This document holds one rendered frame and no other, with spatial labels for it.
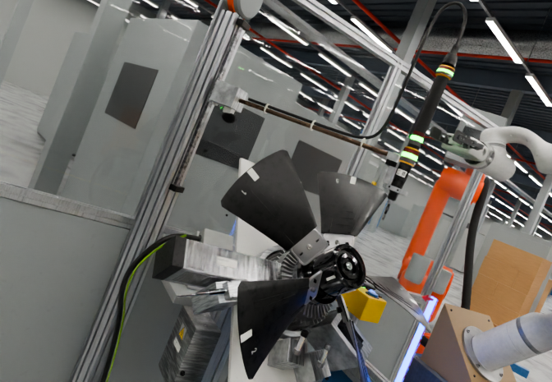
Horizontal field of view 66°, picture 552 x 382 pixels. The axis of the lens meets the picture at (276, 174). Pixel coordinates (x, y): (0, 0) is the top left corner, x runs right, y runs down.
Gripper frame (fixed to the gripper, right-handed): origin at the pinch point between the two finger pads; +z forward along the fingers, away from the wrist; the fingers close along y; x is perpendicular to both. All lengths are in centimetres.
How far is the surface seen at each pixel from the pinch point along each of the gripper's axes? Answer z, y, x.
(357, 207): 10.0, 10.6, -29.1
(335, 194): 14.1, 17.6, -28.1
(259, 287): 46, -11, -52
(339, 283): 22, -8, -48
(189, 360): 34, 26, -92
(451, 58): 11.2, -1.7, 17.7
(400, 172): 11.4, -1.1, -15.7
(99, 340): 53, 56, -106
